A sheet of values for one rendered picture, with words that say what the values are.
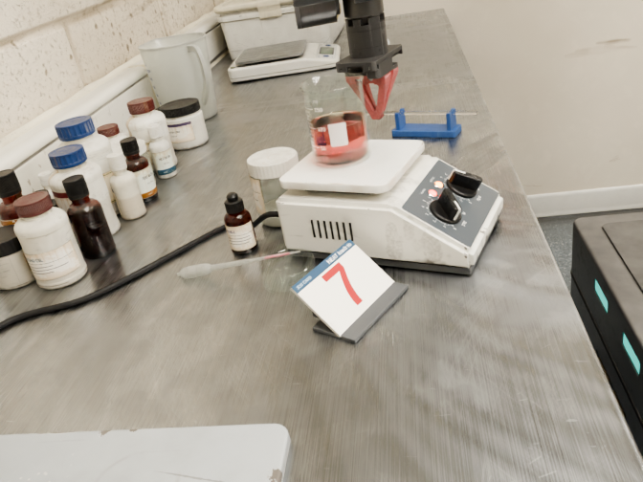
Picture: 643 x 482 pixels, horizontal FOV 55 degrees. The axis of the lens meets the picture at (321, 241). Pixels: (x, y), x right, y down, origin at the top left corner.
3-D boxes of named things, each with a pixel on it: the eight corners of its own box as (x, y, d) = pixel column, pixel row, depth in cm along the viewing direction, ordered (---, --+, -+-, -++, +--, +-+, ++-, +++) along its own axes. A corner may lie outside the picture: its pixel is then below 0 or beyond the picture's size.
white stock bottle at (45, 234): (46, 270, 73) (13, 192, 68) (93, 261, 73) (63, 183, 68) (32, 295, 68) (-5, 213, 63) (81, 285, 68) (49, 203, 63)
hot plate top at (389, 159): (428, 147, 66) (427, 139, 65) (387, 195, 57) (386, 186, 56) (327, 145, 71) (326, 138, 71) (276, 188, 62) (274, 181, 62)
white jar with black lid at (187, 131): (186, 136, 112) (175, 98, 109) (216, 137, 109) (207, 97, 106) (162, 150, 107) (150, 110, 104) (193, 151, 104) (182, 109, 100)
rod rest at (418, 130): (462, 130, 92) (460, 106, 90) (454, 138, 89) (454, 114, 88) (399, 129, 97) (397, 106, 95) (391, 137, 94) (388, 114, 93)
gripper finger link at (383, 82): (350, 123, 96) (342, 63, 91) (370, 109, 101) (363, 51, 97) (390, 124, 92) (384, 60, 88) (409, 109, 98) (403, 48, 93)
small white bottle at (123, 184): (151, 209, 84) (132, 149, 80) (137, 221, 81) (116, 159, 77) (131, 208, 85) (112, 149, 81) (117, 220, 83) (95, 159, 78)
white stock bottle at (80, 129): (73, 226, 83) (36, 134, 77) (85, 205, 90) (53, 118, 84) (124, 216, 83) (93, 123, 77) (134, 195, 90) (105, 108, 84)
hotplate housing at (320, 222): (504, 215, 66) (502, 145, 63) (473, 280, 57) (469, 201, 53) (321, 204, 77) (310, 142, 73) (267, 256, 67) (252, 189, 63)
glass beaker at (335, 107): (387, 156, 64) (377, 74, 60) (342, 178, 61) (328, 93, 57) (341, 145, 69) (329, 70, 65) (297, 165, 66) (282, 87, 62)
